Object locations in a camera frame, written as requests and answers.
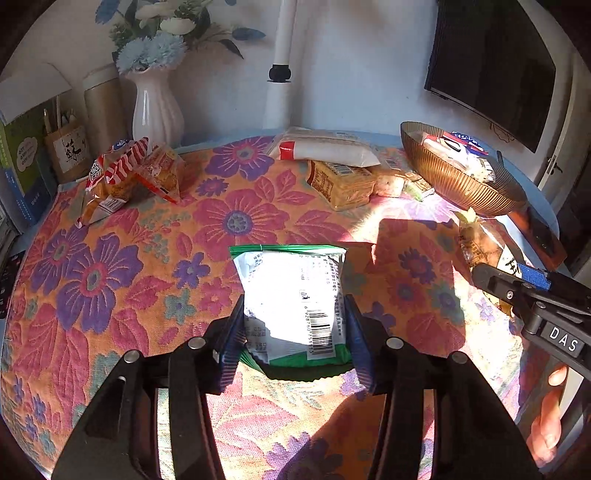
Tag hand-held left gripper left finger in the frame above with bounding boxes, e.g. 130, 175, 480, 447
51, 295, 245, 480

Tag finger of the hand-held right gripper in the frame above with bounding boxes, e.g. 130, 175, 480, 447
472, 263, 539, 317
517, 262, 591, 305

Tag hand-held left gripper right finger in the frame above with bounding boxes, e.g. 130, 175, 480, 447
344, 295, 541, 480

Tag clear bread packet black print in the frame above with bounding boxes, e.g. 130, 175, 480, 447
458, 217, 525, 296

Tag green white snack packet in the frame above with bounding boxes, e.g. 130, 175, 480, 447
229, 244, 354, 381

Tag bronze ribbed bowl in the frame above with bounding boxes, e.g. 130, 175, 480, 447
400, 121, 527, 217

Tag large white package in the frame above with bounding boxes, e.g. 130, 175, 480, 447
270, 127, 382, 168

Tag person's right hand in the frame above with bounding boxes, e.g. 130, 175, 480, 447
529, 364, 571, 468

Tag dark brown flat case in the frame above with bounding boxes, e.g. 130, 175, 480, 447
512, 205, 568, 268

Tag small green packet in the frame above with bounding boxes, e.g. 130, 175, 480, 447
404, 171, 435, 200

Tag floral tablecloth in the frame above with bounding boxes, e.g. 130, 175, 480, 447
0, 134, 561, 480

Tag white packet black print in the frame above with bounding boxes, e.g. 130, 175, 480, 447
422, 133, 469, 169

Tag white door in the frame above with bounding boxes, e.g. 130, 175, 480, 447
536, 46, 591, 222

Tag blue red snack packet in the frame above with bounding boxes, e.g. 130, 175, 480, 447
450, 130, 490, 155

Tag small bread packet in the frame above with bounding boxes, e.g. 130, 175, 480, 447
369, 166, 408, 198

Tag yellow cracker package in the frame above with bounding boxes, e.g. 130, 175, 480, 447
307, 159, 377, 212

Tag red striped bread bag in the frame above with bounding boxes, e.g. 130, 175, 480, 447
76, 136, 185, 227

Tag dark flat monitor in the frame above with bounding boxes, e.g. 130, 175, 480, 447
424, 0, 557, 153

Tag white ribbed vase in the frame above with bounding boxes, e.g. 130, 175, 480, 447
132, 69, 185, 148

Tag wooden pen holder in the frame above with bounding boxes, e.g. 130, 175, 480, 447
44, 124, 90, 183

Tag beige thermos bottle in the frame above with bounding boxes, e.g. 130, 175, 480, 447
83, 65, 134, 155

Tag white lamp pole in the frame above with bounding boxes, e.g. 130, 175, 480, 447
262, 0, 298, 132

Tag blue white artificial flowers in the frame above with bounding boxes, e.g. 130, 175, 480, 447
95, 0, 266, 75

